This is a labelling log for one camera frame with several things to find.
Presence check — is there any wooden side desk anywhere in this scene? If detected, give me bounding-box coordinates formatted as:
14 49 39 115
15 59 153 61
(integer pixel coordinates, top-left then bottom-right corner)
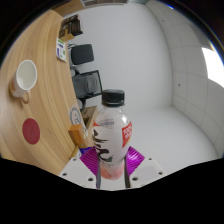
81 105 100 134

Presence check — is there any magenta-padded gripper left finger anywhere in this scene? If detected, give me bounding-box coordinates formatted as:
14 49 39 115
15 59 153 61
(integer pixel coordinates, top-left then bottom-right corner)
59 146 102 190

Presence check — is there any white ceramic mug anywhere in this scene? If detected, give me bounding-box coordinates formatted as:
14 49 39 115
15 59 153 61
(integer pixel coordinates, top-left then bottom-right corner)
9 59 38 104

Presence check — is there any small dark brown box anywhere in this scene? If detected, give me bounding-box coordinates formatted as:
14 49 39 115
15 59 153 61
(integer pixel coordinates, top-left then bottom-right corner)
59 20 70 38

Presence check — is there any green and white leaflet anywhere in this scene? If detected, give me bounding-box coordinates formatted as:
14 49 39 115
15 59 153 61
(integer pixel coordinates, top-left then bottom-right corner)
55 37 68 63

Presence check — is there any square ceiling light panel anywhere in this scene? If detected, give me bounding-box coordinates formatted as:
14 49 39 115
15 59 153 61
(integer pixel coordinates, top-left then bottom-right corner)
201 46 224 89

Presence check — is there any black office chair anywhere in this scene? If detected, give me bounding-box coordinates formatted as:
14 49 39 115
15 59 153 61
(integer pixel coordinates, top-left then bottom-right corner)
69 43 95 68

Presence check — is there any round grey patterned plate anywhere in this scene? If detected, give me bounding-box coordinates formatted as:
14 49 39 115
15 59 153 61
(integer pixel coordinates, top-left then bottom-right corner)
69 105 83 127

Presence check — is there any grey mesh office chair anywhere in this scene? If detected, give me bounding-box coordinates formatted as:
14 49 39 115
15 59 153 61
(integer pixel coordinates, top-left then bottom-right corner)
71 69 103 101

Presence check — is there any flat round red coaster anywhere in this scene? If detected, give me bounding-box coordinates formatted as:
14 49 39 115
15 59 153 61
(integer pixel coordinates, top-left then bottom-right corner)
21 117 41 145

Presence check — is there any large dark brown box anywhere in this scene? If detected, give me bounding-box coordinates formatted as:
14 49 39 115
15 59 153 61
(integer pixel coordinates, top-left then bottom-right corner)
66 14 84 37

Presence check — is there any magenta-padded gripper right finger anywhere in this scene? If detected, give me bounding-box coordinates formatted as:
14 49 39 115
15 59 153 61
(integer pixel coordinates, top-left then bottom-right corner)
123 146 166 190

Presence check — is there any clear pink drink bottle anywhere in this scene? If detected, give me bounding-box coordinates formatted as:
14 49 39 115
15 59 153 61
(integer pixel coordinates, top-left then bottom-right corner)
91 89 133 181

